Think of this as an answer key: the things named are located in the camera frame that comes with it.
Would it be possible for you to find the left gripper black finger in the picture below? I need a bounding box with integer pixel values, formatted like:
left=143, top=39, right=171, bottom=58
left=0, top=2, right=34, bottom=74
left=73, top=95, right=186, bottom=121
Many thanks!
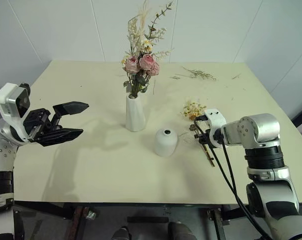
left=52, top=101, right=90, bottom=119
left=38, top=127, right=84, bottom=148

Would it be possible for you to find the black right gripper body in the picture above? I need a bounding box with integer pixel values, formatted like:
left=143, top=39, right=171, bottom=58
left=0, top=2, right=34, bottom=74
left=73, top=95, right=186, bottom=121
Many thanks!
left=193, top=114, right=212, bottom=146

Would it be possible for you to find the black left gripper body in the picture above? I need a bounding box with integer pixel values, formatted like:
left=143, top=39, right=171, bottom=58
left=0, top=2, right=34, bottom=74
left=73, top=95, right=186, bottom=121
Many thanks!
left=22, top=107, right=65, bottom=144

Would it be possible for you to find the small yellow white daisy bouquet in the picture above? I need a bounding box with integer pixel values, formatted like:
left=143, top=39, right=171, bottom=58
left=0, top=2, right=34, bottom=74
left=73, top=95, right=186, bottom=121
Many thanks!
left=179, top=97, right=216, bottom=168

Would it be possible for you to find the long dried grass sprig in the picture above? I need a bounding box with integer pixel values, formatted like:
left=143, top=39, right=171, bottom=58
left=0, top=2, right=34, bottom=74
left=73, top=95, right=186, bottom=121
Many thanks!
left=181, top=66, right=217, bottom=82

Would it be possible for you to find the short round white vase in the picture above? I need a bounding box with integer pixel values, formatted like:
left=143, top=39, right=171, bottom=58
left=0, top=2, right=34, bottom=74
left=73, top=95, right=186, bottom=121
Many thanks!
left=154, top=127, right=179, bottom=157

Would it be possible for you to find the short dried grass sprig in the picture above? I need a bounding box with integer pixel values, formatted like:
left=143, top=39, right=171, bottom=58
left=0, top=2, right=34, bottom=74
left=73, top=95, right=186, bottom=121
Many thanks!
left=169, top=74, right=192, bottom=81

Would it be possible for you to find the tall white ceramic vase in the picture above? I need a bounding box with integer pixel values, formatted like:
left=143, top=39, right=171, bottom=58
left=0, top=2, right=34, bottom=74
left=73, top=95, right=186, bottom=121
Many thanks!
left=125, top=94, right=146, bottom=133

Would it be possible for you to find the pink rose dried bouquet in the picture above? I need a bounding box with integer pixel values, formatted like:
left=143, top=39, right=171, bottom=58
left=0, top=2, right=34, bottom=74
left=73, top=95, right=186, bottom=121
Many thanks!
left=120, top=0, right=176, bottom=100

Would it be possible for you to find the dark rounded shape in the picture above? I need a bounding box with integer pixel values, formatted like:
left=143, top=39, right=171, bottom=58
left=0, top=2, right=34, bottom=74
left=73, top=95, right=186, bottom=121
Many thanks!
left=112, top=226, right=131, bottom=240
left=167, top=221, right=196, bottom=240

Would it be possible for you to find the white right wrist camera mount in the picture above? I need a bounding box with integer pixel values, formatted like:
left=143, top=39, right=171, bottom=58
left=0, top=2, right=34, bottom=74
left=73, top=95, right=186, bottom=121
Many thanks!
left=203, top=108, right=227, bottom=148

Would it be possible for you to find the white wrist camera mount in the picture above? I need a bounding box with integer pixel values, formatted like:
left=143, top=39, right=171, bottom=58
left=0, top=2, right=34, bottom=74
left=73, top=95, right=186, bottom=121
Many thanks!
left=203, top=108, right=227, bottom=148
left=0, top=82, right=32, bottom=146

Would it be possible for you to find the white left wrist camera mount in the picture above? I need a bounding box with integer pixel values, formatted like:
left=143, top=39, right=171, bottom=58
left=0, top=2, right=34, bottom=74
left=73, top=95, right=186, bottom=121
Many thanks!
left=0, top=82, right=32, bottom=146

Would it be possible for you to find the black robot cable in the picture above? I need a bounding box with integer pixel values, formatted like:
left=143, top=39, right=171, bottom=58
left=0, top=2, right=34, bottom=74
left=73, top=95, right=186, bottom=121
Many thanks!
left=193, top=119, right=274, bottom=240
left=220, top=142, right=244, bottom=201

